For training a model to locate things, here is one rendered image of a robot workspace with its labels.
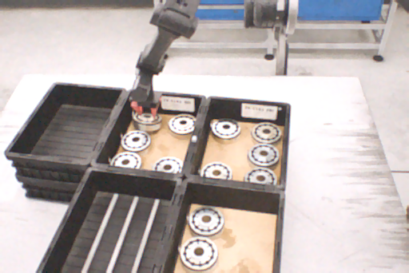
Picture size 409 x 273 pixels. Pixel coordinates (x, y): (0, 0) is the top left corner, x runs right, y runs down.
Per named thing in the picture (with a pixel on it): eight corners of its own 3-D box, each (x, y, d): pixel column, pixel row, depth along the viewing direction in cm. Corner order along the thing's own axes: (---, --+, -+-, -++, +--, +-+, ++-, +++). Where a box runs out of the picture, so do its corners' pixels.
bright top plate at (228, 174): (202, 162, 145) (202, 160, 144) (233, 164, 144) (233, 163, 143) (199, 185, 137) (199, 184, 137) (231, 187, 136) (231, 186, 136)
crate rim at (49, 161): (55, 86, 170) (53, 81, 168) (129, 92, 165) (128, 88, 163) (3, 160, 141) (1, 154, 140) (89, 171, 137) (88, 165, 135)
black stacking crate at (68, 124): (61, 105, 176) (54, 82, 168) (132, 112, 171) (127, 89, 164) (13, 179, 148) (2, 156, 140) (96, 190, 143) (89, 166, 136)
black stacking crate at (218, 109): (208, 120, 167) (208, 96, 159) (287, 128, 162) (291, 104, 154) (186, 202, 139) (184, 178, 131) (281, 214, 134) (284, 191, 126)
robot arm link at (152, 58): (201, 13, 105) (159, -5, 102) (195, 34, 104) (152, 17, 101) (167, 60, 146) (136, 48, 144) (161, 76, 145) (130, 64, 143)
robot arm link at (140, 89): (167, 57, 143) (141, 48, 141) (162, 80, 135) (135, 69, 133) (155, 84, 151) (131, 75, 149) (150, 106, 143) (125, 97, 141)
